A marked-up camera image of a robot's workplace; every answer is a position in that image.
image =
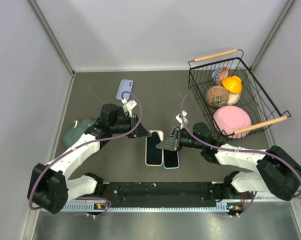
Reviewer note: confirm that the pink plate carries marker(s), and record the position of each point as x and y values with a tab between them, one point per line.
230	118

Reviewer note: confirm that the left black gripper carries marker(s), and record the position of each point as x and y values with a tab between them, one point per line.
141	131

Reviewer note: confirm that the black wire basket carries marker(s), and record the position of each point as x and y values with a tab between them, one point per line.
254	100

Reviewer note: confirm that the red patterned shell dish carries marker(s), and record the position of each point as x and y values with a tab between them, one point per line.
222	73

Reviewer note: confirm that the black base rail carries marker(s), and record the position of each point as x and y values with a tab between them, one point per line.
165	194

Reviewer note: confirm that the lavender purple phone case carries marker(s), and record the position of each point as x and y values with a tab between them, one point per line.
125	85

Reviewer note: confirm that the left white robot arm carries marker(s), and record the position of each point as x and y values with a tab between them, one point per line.
50	186

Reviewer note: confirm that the blue patterned bowl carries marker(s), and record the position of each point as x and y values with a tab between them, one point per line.
215	75

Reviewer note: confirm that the silver edged black phone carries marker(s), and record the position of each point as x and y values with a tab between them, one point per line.
154	148

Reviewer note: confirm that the light blue phone case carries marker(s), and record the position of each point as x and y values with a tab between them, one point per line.
171	160

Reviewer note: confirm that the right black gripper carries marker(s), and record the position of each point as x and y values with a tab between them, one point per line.
170	143

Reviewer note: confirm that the yellow bowl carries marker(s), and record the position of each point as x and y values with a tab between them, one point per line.
233	84

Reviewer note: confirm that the white cream bowl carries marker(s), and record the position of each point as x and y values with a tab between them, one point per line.
233	98

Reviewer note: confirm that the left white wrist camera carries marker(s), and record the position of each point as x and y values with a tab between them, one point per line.
128	106

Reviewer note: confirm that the brown patterned bowl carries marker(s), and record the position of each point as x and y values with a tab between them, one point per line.
217	96

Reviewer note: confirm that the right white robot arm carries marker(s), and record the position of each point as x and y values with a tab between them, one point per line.
270	170

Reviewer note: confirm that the teal ceramic plate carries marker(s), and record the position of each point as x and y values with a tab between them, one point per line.
75	130

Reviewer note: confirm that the cream white phone case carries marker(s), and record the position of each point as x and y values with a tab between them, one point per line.
154	148

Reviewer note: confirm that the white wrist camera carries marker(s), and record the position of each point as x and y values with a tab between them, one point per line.
128	106
181	118

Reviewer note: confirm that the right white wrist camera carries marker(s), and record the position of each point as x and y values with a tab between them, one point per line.
181	118

